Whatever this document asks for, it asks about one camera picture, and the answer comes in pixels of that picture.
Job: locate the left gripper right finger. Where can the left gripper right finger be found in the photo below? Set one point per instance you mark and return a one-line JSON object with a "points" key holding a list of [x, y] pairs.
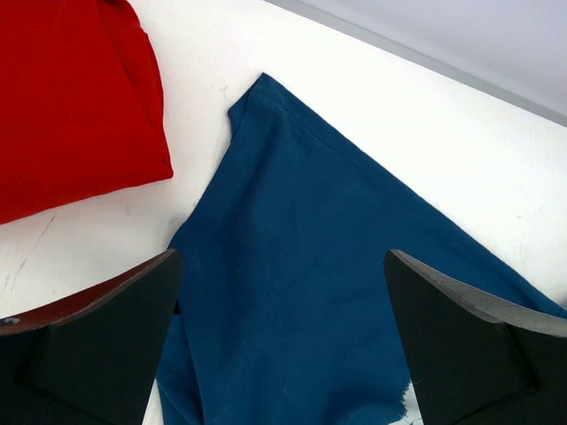
{"points": [[475, 358]]}

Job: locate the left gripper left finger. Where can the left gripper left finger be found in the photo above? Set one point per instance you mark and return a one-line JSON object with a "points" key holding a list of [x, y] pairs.
{"points": [[90, 358]]}

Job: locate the blue t shirt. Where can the blue t shirt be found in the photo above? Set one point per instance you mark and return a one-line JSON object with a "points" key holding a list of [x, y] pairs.
{"points": [[284, 315]]}

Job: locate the folded red t shirt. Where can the folded red t shirt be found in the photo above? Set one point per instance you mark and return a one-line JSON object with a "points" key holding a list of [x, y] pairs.
{"points": [[82, 104]]}

